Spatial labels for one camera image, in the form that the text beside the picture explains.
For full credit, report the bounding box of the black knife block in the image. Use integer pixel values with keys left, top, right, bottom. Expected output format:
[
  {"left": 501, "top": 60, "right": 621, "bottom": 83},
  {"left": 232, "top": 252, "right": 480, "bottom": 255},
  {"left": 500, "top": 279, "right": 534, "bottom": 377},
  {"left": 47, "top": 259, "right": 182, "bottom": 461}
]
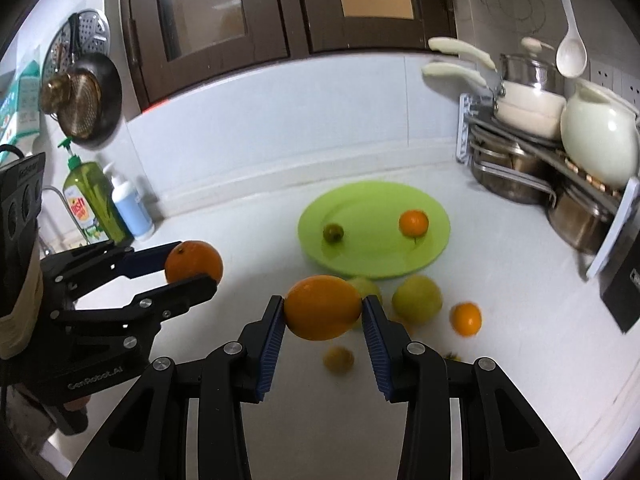
[{"left": 600, "top": 255, "right": 640, "bottom": 333}]

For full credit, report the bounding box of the metal pot rack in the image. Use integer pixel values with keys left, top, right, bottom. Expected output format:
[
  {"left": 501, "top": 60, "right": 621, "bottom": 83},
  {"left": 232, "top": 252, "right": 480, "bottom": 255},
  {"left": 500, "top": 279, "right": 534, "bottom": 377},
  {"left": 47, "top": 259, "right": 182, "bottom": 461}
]
[{"left": 456, "top": 92, "right": 640, "bottom": 281}]

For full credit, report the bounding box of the small brown kiwi fruit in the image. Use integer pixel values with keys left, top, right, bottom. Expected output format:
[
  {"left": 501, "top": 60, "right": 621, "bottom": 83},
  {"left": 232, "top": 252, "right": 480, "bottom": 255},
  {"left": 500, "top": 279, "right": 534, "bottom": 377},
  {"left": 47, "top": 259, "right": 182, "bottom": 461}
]
[{"left": 323, "top": 346, "right": 356, "bottom": 375}]

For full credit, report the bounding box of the metal faucet pipe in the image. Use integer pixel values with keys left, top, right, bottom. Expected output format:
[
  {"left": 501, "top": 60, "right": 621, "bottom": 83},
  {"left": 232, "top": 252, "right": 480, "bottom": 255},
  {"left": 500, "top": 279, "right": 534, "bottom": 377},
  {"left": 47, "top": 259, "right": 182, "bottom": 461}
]
[{"left": 42, "top": 186, "right": 68, "bottom": 241}]

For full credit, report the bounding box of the black frying pan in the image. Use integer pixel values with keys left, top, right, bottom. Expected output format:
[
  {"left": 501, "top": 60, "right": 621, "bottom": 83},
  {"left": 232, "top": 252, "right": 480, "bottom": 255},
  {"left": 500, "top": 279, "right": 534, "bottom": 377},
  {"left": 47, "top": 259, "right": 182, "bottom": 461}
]
[{"left": 50, "top": 14, "right": 123, "bottom": 150}]

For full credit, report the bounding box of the wooden bead trivet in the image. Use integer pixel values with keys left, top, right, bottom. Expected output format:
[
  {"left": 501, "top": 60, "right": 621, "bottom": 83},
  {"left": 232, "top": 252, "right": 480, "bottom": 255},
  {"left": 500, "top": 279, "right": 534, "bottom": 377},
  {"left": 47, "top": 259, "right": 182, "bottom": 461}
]
[{"left": 565, "top": 157, "right": 621, "bottom": 196}]

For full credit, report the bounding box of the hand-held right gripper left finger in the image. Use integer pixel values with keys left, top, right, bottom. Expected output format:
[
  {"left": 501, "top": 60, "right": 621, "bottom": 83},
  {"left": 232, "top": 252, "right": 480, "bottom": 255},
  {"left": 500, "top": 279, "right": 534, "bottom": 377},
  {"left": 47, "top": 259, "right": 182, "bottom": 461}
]
[{"left": 75, "top": 295, "right": 286, "bottom": 480}]

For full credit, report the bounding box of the green dish soap bottle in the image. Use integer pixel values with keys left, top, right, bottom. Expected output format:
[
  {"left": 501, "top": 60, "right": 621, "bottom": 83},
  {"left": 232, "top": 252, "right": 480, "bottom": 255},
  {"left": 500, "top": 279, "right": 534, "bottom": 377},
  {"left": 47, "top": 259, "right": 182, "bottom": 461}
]
[{"left": 57, "top": 138, "right": 132, "bottom": 246}]

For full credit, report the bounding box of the white pump bottle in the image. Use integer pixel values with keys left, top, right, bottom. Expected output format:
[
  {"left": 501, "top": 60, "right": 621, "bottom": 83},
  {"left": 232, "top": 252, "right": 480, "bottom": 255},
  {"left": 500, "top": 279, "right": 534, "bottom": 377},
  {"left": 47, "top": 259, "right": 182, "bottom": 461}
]
[{"left": 102, "top": 162, "right": 156, "bottom": 242}]

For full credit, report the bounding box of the white plastic ladle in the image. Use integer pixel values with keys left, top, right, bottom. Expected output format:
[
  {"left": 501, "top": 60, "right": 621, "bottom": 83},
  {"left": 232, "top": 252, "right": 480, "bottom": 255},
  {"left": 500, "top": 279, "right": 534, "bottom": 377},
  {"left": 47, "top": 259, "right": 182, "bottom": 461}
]
[{"left": 555, "top": 0, "right": 588, "bottom": 79}]

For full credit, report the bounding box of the steel pot glass lid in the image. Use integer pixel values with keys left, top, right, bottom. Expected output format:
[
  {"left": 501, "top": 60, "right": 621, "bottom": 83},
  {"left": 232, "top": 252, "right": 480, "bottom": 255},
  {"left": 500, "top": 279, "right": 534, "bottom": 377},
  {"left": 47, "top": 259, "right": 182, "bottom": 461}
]
[{"left": 500, "top": 37, "right": 566, "bottom": 93}]

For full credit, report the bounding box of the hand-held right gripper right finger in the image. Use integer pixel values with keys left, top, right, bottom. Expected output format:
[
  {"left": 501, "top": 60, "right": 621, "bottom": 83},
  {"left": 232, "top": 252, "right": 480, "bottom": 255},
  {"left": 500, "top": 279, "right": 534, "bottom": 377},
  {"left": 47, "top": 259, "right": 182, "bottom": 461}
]
[{"left": 361, "top": 295, "right": 583, "bottom": 480}]

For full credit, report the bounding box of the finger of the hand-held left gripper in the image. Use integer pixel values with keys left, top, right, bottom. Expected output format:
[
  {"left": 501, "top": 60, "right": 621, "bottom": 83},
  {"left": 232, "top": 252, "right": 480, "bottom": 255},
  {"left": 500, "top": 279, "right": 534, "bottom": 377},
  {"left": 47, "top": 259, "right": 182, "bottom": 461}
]
[
  {"left": 50, "top": 274, "right": 219, "bottom": 336},
  {"left": 40, "top": 241, "right": 183, "bottom": 306}
]

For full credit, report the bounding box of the small orange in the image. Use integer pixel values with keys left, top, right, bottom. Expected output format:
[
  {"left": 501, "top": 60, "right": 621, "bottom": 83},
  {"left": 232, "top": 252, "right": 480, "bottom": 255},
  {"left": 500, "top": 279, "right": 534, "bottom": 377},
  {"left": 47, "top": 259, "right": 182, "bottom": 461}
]
[
  {"left": 398, "top": 209, "right": 430, "bottom": 239},
  {"left": 450, "top": 302, "right": 483, "bottom": 337}
]

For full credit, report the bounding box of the perforated metal steamer plate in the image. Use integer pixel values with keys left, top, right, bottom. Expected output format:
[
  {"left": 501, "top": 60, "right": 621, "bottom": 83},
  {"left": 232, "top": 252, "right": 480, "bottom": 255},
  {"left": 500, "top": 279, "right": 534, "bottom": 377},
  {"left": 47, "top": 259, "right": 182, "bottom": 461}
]
[{"left": 41, "top": 9, "right": 111, "bottom": 91}]

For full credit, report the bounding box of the round wire trivet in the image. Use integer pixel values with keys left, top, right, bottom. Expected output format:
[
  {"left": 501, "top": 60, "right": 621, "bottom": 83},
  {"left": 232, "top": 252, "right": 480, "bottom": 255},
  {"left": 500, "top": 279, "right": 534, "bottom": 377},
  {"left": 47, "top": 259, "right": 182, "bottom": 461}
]
[{"left": 480, "top": 0, "right": 548, "bottom": 36}]

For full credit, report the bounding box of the teal printed package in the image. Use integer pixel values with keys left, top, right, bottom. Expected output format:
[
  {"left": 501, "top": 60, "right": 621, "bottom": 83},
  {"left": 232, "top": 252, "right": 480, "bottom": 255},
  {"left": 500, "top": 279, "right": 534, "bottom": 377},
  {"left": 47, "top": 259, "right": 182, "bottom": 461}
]
[{"left": 0, "top": 57, "right": 43, "bottom": 146}]

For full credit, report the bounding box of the brown wooden cabinet door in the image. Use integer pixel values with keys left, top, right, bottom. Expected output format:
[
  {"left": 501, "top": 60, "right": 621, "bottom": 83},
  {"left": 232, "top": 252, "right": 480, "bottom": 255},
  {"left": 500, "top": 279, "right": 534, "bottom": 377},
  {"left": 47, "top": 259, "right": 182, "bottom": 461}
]
[
  {"left": 295, "top": 0, "right": 458, "bottom": 56},
  {"left": 125, "top": 0, "right": 308, "bottom": 111}
]

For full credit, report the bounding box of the green plate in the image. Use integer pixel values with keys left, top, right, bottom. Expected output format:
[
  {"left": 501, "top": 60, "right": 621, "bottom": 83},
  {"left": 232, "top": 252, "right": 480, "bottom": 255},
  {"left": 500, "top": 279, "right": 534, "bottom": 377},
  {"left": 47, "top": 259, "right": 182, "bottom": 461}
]
[{"left": 298, "top": 181, "right": 451, "bottom": 281}]

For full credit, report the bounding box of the white ceramic jar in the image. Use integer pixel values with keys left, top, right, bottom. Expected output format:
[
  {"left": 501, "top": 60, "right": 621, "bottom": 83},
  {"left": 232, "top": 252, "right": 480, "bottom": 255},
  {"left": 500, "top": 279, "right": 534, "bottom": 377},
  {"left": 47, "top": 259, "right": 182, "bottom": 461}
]
[{"left": 560, "top": 80, "right": 640, "bottom": 190}]

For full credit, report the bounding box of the green apple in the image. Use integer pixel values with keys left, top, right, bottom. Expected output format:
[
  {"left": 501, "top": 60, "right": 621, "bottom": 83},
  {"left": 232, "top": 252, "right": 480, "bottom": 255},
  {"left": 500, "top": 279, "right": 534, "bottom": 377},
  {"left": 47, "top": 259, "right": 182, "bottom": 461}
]
[
  {"left": 391, "top": 275, "right": 444, "bottom": 324},
  {"left": 350, "top": 276, "right": 386, "bottom": 331}
]

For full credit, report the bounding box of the brass mesh strainer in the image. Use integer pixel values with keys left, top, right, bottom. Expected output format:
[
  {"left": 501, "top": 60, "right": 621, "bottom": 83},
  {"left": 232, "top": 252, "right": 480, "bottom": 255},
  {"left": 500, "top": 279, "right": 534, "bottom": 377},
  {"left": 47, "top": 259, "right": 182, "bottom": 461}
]
[{"left": 40, "top": 71, "right": 103, "bottom": 139}]

